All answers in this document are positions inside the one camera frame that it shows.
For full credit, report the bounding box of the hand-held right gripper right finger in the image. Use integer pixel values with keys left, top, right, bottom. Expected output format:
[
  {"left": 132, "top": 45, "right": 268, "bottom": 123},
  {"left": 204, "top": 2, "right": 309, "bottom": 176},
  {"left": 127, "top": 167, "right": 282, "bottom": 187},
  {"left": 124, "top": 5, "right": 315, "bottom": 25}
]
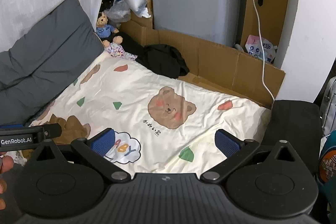
[{"left": 201, "top": 129, "right": 306, "bottom": 184}]

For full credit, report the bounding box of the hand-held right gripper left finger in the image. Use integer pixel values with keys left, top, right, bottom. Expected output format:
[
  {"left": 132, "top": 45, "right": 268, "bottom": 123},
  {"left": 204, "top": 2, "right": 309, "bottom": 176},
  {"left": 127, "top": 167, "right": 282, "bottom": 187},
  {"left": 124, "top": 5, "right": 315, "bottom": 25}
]
[{"left": 25, "top": 128, "right": 131, "bottom": 184}]

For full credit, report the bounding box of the person's left hand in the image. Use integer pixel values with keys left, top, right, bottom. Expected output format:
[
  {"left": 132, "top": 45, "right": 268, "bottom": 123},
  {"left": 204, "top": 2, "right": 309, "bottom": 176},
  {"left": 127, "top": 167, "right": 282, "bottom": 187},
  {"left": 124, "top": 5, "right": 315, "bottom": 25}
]
[{"left": 0, "top": 153, "right": 15, "bottom": 210}]

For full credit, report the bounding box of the bear print bed sheet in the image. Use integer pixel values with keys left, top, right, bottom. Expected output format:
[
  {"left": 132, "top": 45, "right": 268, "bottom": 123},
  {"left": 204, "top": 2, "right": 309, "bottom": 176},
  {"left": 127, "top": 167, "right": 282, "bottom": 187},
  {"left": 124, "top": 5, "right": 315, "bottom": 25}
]
[{"left": 13, "top": 51, "right": 272, "bottom": 174}]

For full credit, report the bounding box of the black chair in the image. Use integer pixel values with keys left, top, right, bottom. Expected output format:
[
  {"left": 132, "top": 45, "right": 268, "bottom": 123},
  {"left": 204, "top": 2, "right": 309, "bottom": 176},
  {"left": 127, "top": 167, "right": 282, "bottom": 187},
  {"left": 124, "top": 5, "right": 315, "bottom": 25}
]
[{"left": 262, "top": 100, "right": 324, "bottom": 174}]

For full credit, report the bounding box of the grey blanket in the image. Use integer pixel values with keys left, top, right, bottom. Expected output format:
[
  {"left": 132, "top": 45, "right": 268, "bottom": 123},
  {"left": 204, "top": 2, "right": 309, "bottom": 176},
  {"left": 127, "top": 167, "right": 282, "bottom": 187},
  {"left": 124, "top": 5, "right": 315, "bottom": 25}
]
[{"left": 0, "top": 0, "right": 105, "bottom": 125}]

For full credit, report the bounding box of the cardboard sheet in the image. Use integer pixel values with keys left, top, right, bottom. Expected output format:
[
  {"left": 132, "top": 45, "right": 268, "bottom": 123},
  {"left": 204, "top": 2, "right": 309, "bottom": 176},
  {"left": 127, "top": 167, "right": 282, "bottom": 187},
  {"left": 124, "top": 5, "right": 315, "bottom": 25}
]
[{"left": 119, "top": 20, "right": 286, "bottom": 109}]

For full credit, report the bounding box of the colourful patterned cloth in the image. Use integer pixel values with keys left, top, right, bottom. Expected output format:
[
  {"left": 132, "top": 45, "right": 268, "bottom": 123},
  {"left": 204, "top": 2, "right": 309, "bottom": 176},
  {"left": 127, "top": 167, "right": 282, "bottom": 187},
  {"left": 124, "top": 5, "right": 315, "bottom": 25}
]
[{"left": 105, "top": 42, "right": 138, "bottom": 61}]

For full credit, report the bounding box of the pink white packet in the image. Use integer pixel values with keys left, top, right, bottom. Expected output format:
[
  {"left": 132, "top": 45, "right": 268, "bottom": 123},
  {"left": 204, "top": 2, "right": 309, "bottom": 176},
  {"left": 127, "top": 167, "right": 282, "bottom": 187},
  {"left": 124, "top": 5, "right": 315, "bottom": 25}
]
[{"left": 245, "top": 34, "right": 279, "bottom": 64}]

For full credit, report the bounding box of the black clothing pile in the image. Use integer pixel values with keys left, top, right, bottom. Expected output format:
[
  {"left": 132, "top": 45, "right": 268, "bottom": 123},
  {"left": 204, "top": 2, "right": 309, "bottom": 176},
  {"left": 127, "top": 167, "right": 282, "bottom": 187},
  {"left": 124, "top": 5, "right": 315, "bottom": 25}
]
[{"left": 135, "top": 44, "right": 190, "bottom": 80}]

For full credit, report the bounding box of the flat black cloth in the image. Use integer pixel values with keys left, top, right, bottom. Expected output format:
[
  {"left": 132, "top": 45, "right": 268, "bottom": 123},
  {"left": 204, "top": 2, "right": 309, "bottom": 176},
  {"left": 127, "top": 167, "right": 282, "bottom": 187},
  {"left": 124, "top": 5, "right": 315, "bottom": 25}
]
[{"left": 118, "top": 32, "right": 145, "bottom": 54}]

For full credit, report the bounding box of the teal orange printed cloth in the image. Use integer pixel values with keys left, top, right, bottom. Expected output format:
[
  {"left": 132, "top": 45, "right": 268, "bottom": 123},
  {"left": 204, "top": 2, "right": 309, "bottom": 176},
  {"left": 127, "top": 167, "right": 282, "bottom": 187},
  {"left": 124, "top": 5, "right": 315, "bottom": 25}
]
[{"left": 316, "top": 130, "right": 336, "bottom": 193}]

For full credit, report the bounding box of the grey backpack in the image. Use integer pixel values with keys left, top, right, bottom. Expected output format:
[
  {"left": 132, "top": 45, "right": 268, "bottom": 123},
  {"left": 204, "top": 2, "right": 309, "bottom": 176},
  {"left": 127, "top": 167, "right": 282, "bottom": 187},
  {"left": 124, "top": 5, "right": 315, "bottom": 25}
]
[{"left": 320, "top": 76, "right": 336, "bottom": 136}]

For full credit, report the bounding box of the teddy bear in blue shirt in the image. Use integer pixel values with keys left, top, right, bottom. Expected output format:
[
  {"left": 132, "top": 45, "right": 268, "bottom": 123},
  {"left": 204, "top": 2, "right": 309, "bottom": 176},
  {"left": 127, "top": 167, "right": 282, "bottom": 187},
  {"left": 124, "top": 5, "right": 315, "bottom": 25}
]
[{"left": 96, "top": 12, "right": 124, "bottom": 47}]

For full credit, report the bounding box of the cardboard box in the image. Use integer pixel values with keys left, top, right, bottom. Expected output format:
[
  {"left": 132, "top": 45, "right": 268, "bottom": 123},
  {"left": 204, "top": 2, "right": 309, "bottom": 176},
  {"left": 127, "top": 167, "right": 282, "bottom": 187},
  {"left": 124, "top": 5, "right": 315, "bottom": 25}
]
[{"left": 130, "top": 0, "right": 154, "bottom": 29}]

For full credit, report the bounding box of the clear plastic bag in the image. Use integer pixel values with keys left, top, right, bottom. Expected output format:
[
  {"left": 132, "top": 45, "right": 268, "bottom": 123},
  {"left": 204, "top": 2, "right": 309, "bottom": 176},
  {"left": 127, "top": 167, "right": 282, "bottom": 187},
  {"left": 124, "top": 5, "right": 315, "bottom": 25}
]
[{"left": 106, "top": 0, "right": 132, "bottom": 28}]

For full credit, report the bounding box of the upright cardboard panel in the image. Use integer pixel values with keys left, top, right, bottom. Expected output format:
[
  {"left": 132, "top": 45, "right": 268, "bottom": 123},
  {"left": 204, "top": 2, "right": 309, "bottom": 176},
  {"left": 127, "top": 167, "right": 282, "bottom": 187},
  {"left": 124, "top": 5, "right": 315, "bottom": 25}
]
[{"left": 240, "top": 0, "right": 292, "bottom": 67}]

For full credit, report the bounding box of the white cable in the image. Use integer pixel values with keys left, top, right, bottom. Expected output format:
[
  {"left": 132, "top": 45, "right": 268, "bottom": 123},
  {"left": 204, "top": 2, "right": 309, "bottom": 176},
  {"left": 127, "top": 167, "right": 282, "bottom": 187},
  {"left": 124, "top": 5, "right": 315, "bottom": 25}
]
[{"left": 241, "top": 0, "right": 276, "bottom": 103}]

